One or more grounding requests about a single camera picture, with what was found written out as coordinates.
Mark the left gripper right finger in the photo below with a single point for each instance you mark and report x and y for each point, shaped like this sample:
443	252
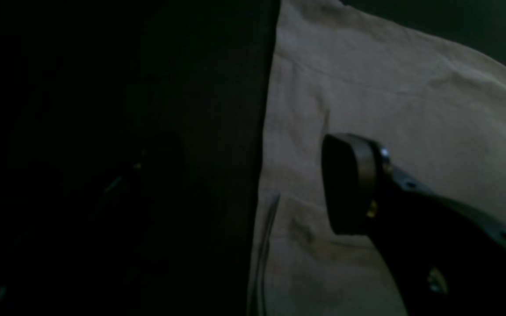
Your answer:
447	258

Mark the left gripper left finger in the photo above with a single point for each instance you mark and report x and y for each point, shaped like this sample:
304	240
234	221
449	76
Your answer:
130	241

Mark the grey T-shirt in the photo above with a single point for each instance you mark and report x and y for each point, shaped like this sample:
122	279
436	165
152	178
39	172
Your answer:
437	106

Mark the black table cloth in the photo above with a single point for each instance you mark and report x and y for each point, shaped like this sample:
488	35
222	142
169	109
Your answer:
84	83

